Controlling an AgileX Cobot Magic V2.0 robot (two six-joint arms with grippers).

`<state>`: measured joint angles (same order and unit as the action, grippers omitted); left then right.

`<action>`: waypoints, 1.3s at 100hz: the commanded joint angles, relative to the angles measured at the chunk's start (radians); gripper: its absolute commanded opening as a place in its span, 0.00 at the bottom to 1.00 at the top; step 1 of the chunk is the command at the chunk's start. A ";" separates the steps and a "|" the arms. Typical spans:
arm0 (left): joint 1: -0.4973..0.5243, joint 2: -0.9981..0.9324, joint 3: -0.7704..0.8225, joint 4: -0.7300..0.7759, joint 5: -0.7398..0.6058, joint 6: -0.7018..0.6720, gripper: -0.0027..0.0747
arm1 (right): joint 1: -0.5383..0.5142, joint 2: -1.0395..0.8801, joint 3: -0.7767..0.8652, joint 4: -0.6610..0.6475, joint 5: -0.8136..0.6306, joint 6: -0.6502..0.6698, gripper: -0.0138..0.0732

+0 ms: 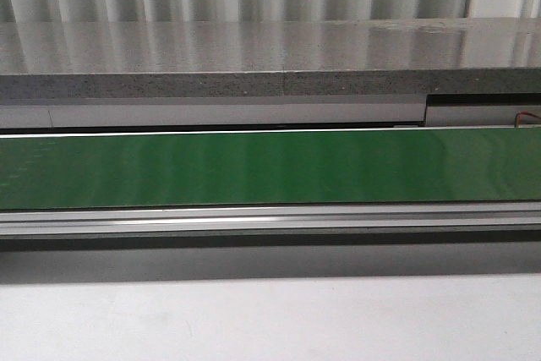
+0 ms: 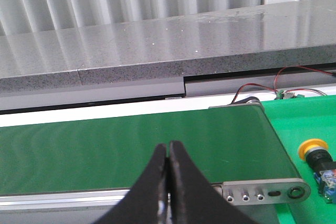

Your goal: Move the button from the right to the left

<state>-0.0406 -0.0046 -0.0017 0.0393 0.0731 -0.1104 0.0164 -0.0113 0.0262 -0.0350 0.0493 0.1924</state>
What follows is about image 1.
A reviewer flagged green conveyor belt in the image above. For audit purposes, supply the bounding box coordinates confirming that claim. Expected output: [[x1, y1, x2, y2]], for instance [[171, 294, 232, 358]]
[[1, 128, 540, 211]]

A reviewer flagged grey stone counter slab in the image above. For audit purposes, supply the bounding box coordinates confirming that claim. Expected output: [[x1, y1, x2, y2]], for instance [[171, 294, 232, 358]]
[[1, 18, 540, 101]]

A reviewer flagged aluminium conveyor front rail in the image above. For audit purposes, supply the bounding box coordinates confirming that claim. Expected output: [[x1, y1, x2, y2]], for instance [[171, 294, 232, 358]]
[[1, 201, 540, 252]]

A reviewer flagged silver conveyor rear rail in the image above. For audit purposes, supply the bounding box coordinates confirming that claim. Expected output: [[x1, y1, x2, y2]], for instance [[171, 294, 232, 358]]
[[1, 93, 540, 130]]

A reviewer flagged red wire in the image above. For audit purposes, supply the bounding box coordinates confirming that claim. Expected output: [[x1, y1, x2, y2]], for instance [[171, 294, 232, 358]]
[[512, 111, 541, 129]]

